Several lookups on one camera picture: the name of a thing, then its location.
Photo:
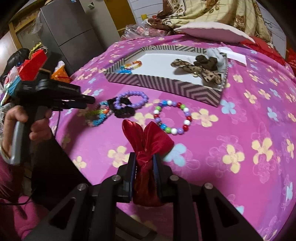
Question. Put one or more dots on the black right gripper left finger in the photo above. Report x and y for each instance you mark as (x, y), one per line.
(127, 173)

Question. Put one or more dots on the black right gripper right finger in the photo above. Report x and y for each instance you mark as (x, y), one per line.
(162, 174)

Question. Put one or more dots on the red satin hair bow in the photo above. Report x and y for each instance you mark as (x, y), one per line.
(146, 142)

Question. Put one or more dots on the leopard print hair bow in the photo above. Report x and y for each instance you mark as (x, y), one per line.
(207, 75)

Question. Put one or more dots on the pink sleeved left forearm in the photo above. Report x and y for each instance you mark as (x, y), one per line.
(17, 219)

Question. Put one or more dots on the striped white jewelry tray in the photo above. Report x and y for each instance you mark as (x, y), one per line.
(150, 67)

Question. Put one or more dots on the person's left hand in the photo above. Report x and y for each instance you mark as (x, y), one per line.
(40, 129)

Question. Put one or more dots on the red box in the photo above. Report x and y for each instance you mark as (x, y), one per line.
(29, 69)

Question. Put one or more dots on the orange plastic basket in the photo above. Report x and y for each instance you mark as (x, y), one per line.
(61, 75)

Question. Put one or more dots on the black scrunchie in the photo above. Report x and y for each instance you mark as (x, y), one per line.
(125, 111)

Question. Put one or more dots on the grey refrigerator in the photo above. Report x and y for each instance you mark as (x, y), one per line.
(76, 30)

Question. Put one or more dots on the pink floral bed sheet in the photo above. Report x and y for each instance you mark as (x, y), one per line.
(245, 147)

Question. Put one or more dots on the clear plastic bag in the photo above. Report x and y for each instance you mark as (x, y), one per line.
(141, 31)

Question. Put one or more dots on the brown scrunchie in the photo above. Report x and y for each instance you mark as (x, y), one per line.
(209, 63)

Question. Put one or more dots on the light blue fuzzy scrunchie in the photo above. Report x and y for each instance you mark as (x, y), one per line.
(214, 53)

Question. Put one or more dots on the white paper sheet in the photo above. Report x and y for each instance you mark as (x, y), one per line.
(233, 55)

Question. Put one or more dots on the white pillow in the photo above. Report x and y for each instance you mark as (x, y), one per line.
(214, 31)

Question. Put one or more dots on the red frilled cushion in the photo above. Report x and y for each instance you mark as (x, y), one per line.
(262, 47)

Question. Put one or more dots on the cream floral quilt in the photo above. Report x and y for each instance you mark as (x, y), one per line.
(244, 15)

